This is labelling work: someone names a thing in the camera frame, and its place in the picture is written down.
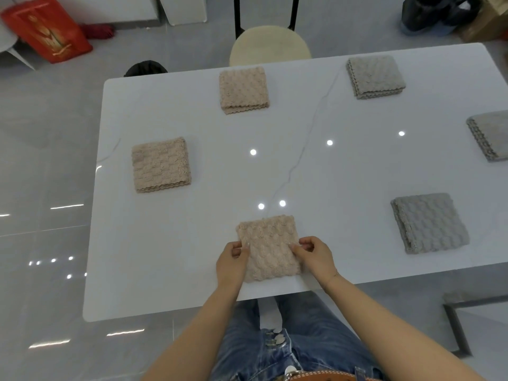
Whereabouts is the person's right hand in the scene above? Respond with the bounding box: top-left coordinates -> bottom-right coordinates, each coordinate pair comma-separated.
287,235 -> 340,294

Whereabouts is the person's left hand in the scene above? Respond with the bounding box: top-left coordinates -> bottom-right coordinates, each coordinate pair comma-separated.
215,240 -> 251,302

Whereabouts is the beige fluffy towel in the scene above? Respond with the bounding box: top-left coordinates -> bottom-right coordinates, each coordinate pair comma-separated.
131,137 -> 192,194
219,67 -> 270,115
236,215 -> 302,283

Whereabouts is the taupe fluffy towel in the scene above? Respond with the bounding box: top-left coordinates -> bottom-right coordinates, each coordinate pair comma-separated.
466,111 -> 508,162
390,193 -> 470,255

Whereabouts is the blue-grey fluffy towel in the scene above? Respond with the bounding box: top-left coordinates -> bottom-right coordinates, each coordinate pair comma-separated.
346,55 -> 406,101

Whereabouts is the person's left forearm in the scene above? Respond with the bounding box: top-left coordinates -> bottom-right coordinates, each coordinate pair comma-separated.
141,287 -> 245,381

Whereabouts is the person's right forearm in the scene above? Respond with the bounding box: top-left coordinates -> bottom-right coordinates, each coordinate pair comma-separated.
320,269 -> 479,381

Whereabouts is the white glossy table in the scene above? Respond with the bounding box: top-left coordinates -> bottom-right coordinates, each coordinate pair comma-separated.
82,42 -> 508,323

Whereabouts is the brown leather belt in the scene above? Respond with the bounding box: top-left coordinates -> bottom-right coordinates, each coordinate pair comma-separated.
274,367 -> 384,381

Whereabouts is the grey bin with black bag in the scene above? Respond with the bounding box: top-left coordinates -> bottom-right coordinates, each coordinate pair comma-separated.
123,60 -> 169,78

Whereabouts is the cream padded chair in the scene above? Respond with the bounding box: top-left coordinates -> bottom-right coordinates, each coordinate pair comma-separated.
229,0 -> 312,67

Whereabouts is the white rectangular box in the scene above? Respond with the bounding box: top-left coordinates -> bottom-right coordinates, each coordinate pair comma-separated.
158,0 -> 208,26

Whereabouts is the black bin bag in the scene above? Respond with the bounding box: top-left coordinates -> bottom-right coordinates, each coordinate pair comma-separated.
401,0 -> 457,36
442,0 -> 483,28

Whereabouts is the dark red cloth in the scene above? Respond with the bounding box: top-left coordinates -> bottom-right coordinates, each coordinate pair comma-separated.
81,22 -> 116,40

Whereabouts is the brown cardboard box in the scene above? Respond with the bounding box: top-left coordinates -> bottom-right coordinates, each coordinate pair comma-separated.
456,0 -> 508,44

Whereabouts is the red shopping bag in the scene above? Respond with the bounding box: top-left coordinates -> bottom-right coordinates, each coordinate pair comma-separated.
0,0 -> 94,65

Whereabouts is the white side table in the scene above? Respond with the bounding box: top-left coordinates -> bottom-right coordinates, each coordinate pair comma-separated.
0,19 -> 37,72

